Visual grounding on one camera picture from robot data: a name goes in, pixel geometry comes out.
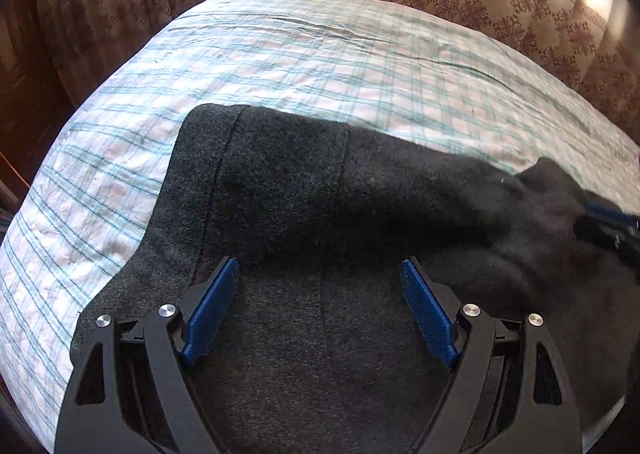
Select dark grey pants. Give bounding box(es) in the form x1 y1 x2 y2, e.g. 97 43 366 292
70 104 639 453

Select plaid bed sheet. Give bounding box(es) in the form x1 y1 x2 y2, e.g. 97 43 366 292
1 0 639 448

